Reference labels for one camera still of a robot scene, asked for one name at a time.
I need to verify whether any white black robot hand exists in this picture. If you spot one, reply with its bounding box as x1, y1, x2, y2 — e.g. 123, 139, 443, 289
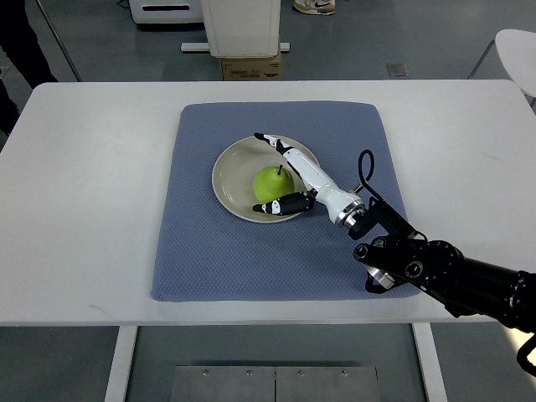
253, 133, 366, 228

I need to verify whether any green pear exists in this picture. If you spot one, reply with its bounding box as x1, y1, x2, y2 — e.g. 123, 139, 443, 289
253, 165, 296, 204

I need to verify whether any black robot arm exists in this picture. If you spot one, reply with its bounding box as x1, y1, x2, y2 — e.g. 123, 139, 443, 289
348, 172, 535, 335

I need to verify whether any beige ceramic plate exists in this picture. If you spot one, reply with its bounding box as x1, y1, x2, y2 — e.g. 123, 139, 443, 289
211, 134, 323, 224

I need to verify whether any grey metal floor plate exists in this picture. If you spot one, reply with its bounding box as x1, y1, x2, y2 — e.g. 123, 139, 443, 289
171, 366, 380, 401

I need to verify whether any small floor socket cover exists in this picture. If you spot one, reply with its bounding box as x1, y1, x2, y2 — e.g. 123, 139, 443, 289
386, 63, 410, 77

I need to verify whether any blue woven placemat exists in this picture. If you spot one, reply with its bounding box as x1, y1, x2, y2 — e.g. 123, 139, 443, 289
151, 100, 405, 302

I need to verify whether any right white table leg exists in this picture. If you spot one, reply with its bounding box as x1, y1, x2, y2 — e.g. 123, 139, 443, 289
411, 322, 447, 402

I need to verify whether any white table leg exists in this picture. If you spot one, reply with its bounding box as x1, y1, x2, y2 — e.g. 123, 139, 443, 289
104, 326, 138, 402
411, 322, 447, 402

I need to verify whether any cardboard box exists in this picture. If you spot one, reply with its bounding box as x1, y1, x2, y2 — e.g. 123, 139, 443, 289
221, 52, 282, 81

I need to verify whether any white beige sneaker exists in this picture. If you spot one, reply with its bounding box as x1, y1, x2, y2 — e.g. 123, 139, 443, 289
292, 0, 336, 16

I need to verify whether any white round side table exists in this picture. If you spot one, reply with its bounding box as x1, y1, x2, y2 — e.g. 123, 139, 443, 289
466, 28, 536, 100

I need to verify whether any white appliance with slot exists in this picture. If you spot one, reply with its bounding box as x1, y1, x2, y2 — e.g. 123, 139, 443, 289
128, 0, 204, 30

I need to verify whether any left white table leg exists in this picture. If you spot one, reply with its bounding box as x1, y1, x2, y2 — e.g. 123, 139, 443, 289
104, 326, 138, 402

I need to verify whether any person in black trousers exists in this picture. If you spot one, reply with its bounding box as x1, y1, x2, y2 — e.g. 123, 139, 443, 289
0, 0, 59, 135

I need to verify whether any white pedestal column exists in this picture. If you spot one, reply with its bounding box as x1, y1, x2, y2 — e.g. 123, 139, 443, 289
181, 0, 281, 59

